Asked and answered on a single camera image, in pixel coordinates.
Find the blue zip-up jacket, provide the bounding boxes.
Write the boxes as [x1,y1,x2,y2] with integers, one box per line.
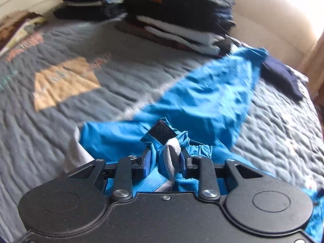
[64,46,324,243]

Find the dark folded clothes stack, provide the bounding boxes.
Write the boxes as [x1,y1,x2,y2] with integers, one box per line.
[53,0,125,21]

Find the brown folded clothes stack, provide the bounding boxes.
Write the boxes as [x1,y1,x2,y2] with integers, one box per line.
[1,11,47,56]

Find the grey patchwork quilt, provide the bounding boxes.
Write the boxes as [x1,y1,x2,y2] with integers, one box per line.
[1,20,323,242]

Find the navy blue garment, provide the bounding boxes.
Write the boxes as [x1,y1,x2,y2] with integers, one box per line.
[260,55,303,101]

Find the black white folded stack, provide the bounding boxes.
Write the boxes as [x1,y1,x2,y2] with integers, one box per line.
[116,0,236,57]

